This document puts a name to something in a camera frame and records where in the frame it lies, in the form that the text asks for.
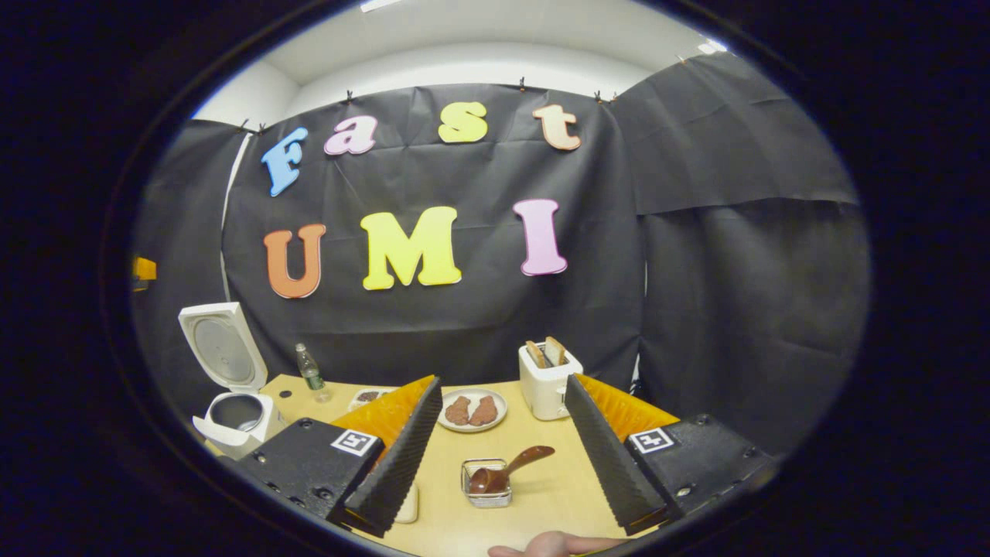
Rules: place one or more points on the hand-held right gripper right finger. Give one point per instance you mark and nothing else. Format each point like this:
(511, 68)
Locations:
(607, 456)

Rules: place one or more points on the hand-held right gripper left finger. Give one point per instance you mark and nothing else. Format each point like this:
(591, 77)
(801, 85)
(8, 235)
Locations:
(402, 464)

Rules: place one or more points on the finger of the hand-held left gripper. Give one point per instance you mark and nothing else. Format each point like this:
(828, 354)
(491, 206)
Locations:
(145, 269)

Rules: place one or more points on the white divided rice grain dish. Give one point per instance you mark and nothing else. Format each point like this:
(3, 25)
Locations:
(363, 398)

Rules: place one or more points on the brown wooden spoon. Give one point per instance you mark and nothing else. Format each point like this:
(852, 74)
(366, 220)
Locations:
(526, 456)

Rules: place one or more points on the white rice cooker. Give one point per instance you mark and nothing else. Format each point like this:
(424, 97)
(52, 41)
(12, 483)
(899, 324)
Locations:
(272, 424)

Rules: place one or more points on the beige cutting board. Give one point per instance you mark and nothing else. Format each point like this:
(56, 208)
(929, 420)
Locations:
(408, 507)

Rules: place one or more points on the brown meat piece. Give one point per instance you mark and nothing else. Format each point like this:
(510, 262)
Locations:
(484, 411)
(458, 411)

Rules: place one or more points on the white toaster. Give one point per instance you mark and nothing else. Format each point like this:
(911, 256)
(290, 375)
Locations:
(545, 391)

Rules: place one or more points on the white round plate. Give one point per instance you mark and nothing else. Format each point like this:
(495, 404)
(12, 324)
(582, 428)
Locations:
(499, 402)

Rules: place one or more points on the toast slice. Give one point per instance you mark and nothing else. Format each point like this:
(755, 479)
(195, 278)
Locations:
(555, 350)
(536, 354)

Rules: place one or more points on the clear plastic water bottle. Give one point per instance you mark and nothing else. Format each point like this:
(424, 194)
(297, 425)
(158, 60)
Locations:
(312, 377)

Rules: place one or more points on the black backdrop cloth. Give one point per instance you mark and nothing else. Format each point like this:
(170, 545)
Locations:
(735, 294)

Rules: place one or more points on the large ceiling light panel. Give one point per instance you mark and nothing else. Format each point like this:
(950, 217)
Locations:
(379, 4)

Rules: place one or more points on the small ceiling light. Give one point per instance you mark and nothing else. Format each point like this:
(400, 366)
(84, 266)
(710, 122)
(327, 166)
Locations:
(711, 46)

